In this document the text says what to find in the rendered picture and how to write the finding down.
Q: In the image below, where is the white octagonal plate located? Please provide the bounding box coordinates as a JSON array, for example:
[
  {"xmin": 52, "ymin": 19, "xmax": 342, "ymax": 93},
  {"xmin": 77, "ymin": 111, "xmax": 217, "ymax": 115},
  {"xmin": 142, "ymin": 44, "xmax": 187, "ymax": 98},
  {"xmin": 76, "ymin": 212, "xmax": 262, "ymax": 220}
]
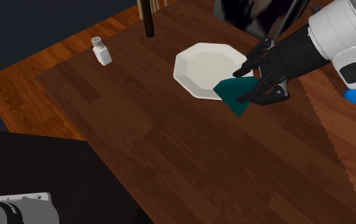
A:
[{"xmin": 173, "ymin": 42, "xmax": 255, "ymax": 101}]

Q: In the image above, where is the white salt shaker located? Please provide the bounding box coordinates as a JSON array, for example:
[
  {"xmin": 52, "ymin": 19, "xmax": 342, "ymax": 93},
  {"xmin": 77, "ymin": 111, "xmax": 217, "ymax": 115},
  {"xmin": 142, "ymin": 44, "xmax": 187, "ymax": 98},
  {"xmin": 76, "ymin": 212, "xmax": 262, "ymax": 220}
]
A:
[{"xmin": 90, "ymin": 36, "xmax": 113, "ymax": 67}]

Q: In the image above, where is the wooden chair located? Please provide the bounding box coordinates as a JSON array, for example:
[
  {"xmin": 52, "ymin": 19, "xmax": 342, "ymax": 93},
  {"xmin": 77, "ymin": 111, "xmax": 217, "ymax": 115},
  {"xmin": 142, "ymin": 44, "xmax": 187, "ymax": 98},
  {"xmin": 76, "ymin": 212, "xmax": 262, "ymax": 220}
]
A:
[{"xmin": 136, "ymin": 0, "xmax": 170, "ymax": 39}]

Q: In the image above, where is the brown wooden table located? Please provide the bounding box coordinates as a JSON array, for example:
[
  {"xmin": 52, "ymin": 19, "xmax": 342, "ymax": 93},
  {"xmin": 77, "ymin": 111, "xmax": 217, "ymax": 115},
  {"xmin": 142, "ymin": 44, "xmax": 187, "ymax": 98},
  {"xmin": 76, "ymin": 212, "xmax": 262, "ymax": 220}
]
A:
[{"xmin": 36, "ymin": 0, "xmax": 356, "ymax": 224}]

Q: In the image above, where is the dark robot stand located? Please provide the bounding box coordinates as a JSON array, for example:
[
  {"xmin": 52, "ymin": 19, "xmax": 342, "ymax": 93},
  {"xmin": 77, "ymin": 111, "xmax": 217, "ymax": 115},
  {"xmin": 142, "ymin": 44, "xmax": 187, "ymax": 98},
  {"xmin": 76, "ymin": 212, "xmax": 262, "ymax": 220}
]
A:
[{"xmin": 0, "ymin": 130, "xmax": 154, "ymax": 224}]

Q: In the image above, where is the teal flat square thing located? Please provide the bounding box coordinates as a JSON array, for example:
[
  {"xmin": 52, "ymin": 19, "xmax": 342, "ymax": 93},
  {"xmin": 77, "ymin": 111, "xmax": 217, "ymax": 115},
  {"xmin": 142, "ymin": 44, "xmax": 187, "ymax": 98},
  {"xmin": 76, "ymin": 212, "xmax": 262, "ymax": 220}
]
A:
[{"xmin": 213, "ymin": 76, "xmax": 259, "ymax": 118}]

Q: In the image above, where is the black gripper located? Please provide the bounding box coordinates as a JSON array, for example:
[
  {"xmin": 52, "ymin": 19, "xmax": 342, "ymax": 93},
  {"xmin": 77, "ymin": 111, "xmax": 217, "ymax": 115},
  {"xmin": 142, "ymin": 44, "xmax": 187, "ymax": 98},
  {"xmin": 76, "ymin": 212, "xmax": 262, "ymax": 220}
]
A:
[{"xmin": 232, "ymin": 24, "xmax": 332, "ymax": 106}]

